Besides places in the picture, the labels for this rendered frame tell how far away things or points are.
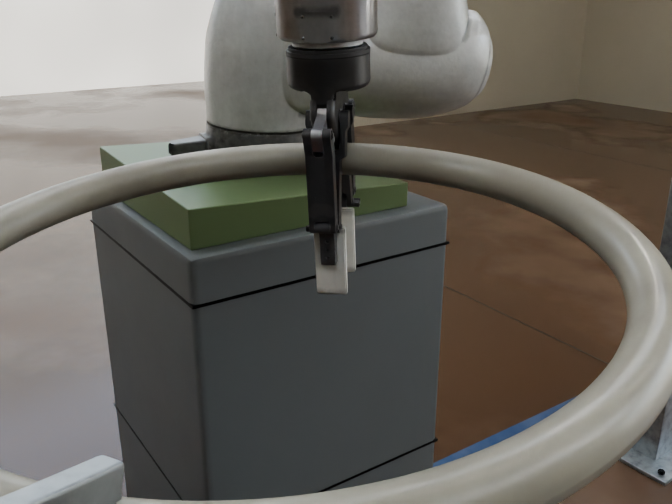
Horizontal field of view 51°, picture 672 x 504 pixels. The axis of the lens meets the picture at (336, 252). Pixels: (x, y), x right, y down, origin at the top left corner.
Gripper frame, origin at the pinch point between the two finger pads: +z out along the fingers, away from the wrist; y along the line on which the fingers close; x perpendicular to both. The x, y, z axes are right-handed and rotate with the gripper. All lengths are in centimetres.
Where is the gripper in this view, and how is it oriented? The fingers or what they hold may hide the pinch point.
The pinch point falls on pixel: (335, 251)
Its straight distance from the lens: 71.0
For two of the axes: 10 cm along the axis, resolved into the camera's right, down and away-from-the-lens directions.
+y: -1.8, 4.0, -9.0
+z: 0.4, 9.1, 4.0
